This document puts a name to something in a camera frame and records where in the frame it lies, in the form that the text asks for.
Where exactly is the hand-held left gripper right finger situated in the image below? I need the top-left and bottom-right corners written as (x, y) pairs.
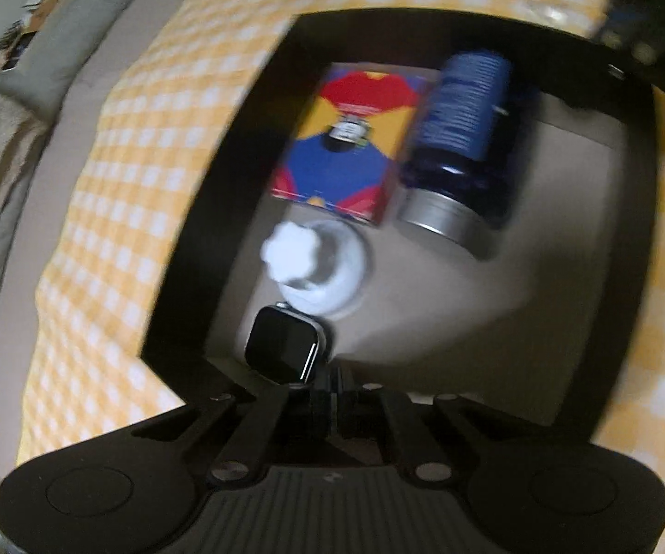
top-left (332, 365), bottom-right (521, 484)

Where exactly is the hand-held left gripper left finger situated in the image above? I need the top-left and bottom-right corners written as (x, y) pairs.
top-left (130, 381), bottom-right (333, 487)

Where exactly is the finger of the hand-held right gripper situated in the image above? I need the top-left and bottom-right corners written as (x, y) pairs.
top-left (591, 0), bottom-right (659, 69)

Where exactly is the black smartwatch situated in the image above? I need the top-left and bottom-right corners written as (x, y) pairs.
top-left (244, 303), bottom-right (333, 385)

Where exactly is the dark blue bottle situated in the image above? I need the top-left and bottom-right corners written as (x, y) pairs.
top-left (396, 51), bottom-right (532, 260)

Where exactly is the black cardboard box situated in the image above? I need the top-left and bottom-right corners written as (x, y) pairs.
top-left (139, 7), bottom-right (665, 445)

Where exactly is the red and blue box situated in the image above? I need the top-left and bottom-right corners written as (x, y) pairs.
top-left (269, 63), bottom-right (434, 226)

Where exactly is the grey bed sheet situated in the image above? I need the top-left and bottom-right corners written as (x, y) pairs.
top-left (0, 58), bottom-right (154, 434)

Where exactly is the yellow checkered cloth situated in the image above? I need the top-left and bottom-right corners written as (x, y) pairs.
top-left (15, 0), bottom-right (665, 554)

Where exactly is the grey folded quilt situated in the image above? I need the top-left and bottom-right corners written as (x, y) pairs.
top-left (0, 0), bottom-right (177, 122)

